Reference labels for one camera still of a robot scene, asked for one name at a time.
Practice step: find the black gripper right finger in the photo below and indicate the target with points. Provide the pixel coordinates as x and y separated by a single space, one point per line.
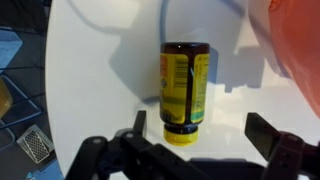
286 156

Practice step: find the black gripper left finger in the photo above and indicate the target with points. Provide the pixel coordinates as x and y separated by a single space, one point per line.
140 153

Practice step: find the yellow and black bottle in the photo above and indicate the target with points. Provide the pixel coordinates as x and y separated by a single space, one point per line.
181 86

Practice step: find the clear box with grid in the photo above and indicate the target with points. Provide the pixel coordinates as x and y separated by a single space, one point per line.
35 144

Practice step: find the orange translucent plastic bowl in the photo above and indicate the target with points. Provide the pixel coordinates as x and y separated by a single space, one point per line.
300 50

